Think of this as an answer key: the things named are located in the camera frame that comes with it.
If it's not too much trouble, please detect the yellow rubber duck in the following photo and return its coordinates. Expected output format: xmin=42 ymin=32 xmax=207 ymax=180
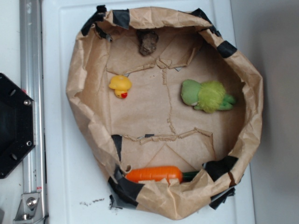
xmin=108 ymin=75 xmax=132 ymax=98

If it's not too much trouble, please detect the orange plastic carrot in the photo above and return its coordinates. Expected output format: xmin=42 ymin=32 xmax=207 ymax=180
xmin=126 ymin=166 xmax=198 ymax=183

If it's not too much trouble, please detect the green plush toy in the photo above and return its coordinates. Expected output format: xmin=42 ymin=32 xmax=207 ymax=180
xmin=181 ymin=79 xmax=236 ymax=113

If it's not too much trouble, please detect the white tray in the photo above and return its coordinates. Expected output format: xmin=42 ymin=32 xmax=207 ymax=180
xmin=41 ymin=0 xmax=256 ymax=224

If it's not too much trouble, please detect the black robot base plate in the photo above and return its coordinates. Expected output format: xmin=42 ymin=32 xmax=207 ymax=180
xmin=0 ymin=73 xmax=35 ymax=179

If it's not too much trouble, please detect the aluminium extrusion rail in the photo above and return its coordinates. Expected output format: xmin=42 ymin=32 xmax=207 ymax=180
xmin=13 ymin=0 xmax=49 ymax=224

